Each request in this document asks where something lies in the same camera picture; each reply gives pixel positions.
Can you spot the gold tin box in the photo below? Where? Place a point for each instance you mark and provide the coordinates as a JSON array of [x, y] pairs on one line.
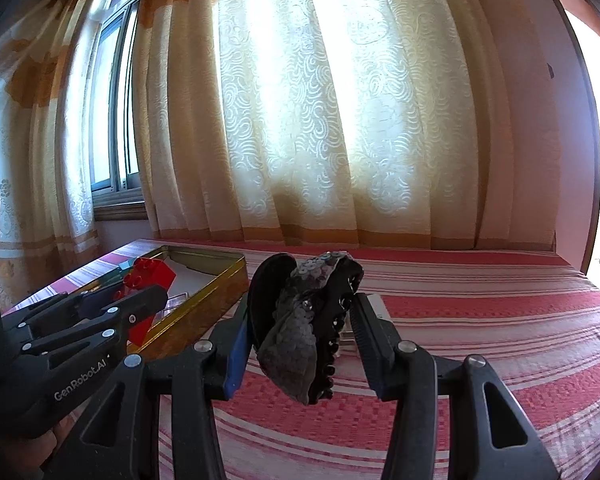
[[215, 290]]

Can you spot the red striped bed sheet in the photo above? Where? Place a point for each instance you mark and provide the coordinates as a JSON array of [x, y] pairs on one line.
[[480, 320]]

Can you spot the narrow cream patterned curtain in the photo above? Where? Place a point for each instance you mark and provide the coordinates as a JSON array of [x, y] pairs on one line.
[[35, 135]]

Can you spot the black sequined hair clip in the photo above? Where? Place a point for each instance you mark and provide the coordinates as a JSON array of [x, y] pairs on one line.
[[290, 330]]

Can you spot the white box with red label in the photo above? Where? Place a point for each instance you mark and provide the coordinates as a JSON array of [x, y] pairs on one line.
[[377, 307]]

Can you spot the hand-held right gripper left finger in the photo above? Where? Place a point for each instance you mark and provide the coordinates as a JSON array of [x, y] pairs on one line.
[[237, 355]]

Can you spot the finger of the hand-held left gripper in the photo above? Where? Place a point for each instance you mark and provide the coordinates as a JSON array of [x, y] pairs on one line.
[[65, 307], [140, 307]]

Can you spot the wooden window sill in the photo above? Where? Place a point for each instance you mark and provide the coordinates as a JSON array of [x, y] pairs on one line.
[[120, 210]]

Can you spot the dark wooden door frame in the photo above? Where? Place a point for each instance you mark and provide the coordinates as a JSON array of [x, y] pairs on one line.
[[587, 110]]

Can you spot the wide cream patterned curtain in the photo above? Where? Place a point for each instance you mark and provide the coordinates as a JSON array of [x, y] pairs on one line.
[[330, 110]]

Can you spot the window with metal frame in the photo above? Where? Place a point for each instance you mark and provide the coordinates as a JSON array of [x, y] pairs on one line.
[[112, 100]]

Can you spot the red building block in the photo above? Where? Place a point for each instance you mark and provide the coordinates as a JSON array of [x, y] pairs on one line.
[[147, 272]]

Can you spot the person's left hand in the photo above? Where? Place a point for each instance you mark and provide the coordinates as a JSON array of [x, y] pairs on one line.
[[40, 450]]

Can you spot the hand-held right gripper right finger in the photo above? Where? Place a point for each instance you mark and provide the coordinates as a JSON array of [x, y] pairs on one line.
[[372, 350]]

